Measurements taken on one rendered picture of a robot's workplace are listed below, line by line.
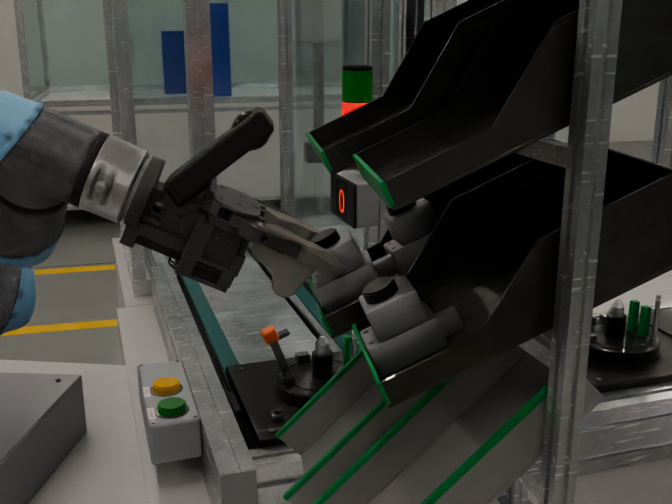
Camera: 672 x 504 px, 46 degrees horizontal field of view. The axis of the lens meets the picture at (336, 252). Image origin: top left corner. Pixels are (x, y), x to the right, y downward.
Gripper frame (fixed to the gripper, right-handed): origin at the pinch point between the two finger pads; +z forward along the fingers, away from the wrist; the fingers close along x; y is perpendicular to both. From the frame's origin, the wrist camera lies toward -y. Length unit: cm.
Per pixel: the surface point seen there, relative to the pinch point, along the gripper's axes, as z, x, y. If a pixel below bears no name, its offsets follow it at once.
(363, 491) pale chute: 11.6, 8.1, 19.4
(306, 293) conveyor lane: 14, -77, 31
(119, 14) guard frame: -43, -105, -2
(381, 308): 2.3, 15.2, -1.1
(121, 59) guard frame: -40, -104, 7
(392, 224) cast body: 4.0, -0.3, -4.8
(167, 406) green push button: -6.6, -23.6, 36.0
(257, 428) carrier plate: 4.6, -16.8, 30.6
